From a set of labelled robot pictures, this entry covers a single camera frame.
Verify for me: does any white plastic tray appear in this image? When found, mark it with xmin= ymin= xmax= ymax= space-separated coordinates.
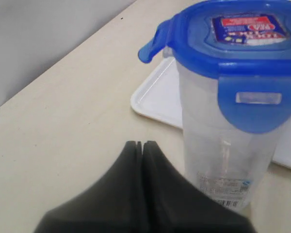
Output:
xmin=130 ymin=57 xmax=291 ymax=169

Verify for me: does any blue bottle lid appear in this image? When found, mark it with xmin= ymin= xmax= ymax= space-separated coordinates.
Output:
xmin=138 ymin=0 xmax=291 ymax=133

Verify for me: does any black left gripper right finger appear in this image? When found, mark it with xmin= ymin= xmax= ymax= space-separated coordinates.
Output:
xmin=142 ymin=141 xmax=256 ymax=233

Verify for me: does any clear plastic tea bottle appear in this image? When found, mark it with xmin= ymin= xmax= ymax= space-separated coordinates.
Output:
xmin=175 ymin=50 xmax=291 ymax=210

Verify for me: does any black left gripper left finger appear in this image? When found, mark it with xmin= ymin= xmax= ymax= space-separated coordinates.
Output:
xmin=35 ymin=141 xmax=146 ymax=233

